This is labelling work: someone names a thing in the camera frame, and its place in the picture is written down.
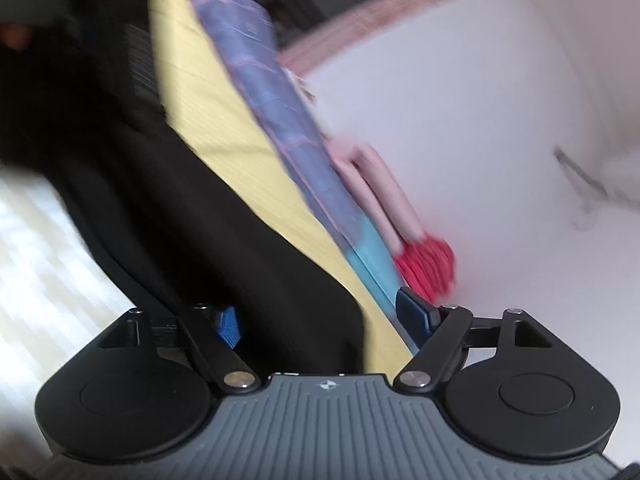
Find yellow quilted blanket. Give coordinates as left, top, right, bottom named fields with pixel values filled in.
left=149, top=0, right=411, bottom=377

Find folded pink cloth stack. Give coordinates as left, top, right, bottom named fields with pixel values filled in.
left=326, top=139, right=425, bottom=258

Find folded red cloth stack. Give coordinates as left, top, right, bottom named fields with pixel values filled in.
left=394, top=235, right=457, bottom=304

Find blue plaid pillow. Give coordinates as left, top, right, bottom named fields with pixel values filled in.
left=190, top=0, right=418, bottom=353

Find pink curtain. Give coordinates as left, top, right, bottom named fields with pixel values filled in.
left=280, top=0, right=448, bottom=76

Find black pants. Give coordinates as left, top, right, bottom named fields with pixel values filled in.
left=1, top=0, right=366, bottom=375

